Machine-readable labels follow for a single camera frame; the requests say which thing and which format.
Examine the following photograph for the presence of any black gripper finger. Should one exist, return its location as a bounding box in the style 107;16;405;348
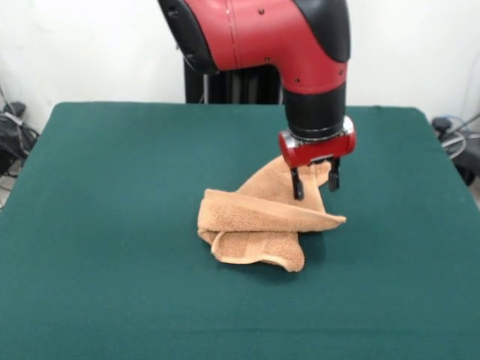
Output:
289;166;307;201
328;157;342;193

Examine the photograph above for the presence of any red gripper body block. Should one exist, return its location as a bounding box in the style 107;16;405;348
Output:
277;115;358;169

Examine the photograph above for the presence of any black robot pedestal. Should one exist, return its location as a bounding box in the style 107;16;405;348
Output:
182;55;286;105

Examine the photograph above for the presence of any dark green table cloth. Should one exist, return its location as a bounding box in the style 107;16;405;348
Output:
0;101;480;360

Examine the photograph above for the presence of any tan terry towel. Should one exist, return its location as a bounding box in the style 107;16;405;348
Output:
197;155;347;274

